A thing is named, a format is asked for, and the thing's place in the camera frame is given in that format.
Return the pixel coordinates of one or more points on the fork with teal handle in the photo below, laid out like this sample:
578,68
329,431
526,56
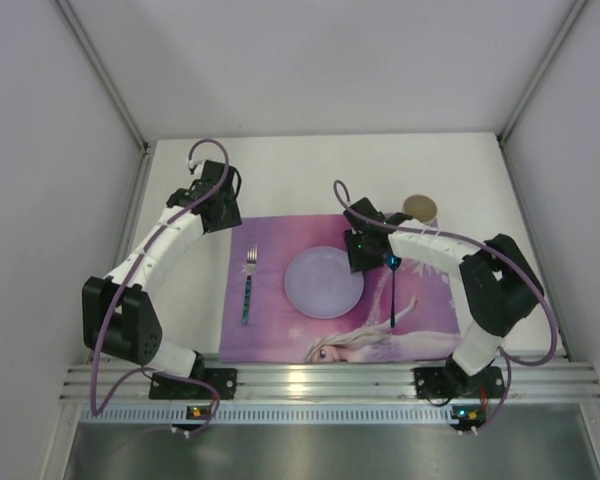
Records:
250,267

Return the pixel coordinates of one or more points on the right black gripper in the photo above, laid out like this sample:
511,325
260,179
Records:
362,255

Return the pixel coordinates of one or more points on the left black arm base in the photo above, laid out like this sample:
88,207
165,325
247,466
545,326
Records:
216,383

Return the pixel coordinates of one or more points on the left aluminium frame post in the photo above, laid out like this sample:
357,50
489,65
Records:
70,17

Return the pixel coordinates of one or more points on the beige paper cup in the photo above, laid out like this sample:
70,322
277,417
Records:
421,208

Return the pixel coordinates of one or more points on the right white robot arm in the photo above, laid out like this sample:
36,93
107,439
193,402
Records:
499,285

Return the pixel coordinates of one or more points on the aluminium mounting rail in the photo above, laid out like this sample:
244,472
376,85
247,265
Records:
558,381

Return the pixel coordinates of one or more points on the blue metallic spoon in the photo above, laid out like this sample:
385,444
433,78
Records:
393,263

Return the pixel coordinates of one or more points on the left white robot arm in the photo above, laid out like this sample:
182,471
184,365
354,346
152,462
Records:
119,305

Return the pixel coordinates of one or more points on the lilac plastic plate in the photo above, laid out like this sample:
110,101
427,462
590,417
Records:
320,284

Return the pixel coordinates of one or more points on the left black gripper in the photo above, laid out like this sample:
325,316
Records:
225,215

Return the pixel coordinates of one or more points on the perforated cable duct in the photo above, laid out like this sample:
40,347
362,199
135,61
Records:
229,413

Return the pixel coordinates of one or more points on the right aluminium frame post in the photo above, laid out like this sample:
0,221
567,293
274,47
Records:
557,42

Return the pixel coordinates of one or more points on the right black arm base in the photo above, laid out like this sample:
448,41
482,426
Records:
440,384

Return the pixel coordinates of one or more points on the aluminium frame post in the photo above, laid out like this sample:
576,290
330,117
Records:
70,17
557,42

